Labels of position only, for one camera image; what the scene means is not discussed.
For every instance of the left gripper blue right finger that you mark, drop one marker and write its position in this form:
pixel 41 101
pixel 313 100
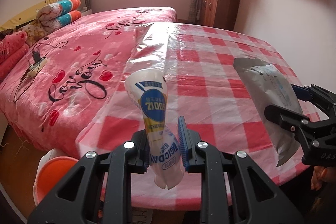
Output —
pixel 234 188

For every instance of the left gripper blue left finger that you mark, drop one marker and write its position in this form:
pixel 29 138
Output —
pixel 97 189

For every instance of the white Magicday snack bag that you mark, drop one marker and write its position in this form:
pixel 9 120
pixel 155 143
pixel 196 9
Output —
pixel 147 88

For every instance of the person's right hand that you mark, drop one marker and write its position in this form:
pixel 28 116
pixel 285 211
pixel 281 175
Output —
pixel 322 174

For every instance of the red white checkered tablecloth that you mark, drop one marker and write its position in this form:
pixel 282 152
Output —
pixel 203 87

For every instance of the pink love you bedspread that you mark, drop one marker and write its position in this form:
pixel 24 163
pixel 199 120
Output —
pixel 85 63

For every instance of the white power strip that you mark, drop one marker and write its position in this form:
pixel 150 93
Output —
pixel 34 69

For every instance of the brown wooden cabinet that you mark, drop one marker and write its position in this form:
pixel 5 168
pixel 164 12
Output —
pixel 219 13

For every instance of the lower rolled colourful quilt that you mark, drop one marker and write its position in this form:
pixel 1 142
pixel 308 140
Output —
pixel 61 21

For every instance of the rolled colourful quilt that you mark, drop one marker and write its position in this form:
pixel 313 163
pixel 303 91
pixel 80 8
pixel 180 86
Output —
pixel 61 21
pixel 59 8

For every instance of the floral beige pillow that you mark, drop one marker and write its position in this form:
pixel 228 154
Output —
pixel 34 31

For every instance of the folded pink love blanket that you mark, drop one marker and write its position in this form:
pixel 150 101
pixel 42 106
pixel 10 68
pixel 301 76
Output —
pixel 13 48

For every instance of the upper rolled colourful quilt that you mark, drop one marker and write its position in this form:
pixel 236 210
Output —
pixel 59 8

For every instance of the yellow headboard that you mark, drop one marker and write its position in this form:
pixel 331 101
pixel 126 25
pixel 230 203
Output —
pixel 26 16

